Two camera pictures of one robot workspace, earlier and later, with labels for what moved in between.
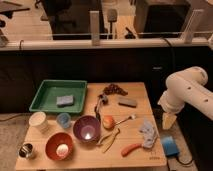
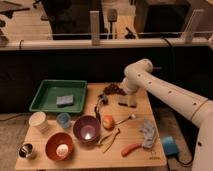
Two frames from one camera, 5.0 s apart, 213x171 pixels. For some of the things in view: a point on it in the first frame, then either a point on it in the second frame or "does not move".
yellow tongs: [112, 137] does not move
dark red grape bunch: [114, 89] does not move
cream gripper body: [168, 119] to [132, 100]
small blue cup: [63, 120] does not move
